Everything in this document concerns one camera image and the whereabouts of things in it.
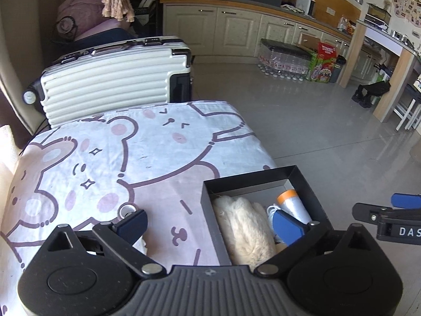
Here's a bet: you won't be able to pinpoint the clear bottle orange cap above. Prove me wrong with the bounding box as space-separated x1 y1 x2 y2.
277 189 312 224

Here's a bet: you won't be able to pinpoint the cream fluffy plush toy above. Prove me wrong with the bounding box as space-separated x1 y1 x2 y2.
213 195 276 270

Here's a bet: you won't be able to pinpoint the white yarn bundle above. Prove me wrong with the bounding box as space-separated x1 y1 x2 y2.
266 204 284 244

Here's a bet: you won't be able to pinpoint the brown tape roll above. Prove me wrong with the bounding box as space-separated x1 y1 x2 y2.
118 203 137 220

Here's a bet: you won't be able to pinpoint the white cotton wad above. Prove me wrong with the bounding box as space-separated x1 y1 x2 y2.
133 236 148 255

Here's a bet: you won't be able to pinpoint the black cardboard box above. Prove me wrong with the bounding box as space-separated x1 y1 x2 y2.
200 165 335 266

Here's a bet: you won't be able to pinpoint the bear print bed sheet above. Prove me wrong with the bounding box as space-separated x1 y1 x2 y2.
1 101 275 315

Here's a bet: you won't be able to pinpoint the black step stool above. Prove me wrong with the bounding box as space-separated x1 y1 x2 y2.
352 81 391 108

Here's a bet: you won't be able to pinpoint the white paper towel sheet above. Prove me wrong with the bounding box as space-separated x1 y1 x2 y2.
0 125 19 193

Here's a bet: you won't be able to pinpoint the white ribbed suitcase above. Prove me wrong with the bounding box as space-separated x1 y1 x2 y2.
22 36 192 128

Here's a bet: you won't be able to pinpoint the wooden desk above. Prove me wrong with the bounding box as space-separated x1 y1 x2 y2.
338 19 420 123

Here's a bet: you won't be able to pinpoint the red green carton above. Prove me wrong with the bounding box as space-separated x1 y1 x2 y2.
307 42 337 83

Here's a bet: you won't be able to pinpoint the pack of water bottles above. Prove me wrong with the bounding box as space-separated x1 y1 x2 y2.
258 38 313 81

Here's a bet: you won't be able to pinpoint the cream kitchen cabinets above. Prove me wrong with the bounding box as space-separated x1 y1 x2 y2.
161 0 385 83

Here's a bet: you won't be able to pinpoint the white toaster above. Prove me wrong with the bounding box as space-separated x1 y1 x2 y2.
295 0 315 17

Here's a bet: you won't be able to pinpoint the pink bedding bundle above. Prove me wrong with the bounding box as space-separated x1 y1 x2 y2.
55 0 130 41

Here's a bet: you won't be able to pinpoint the beige tasselled cloth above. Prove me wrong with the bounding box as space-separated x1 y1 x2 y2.
101 0 135 23

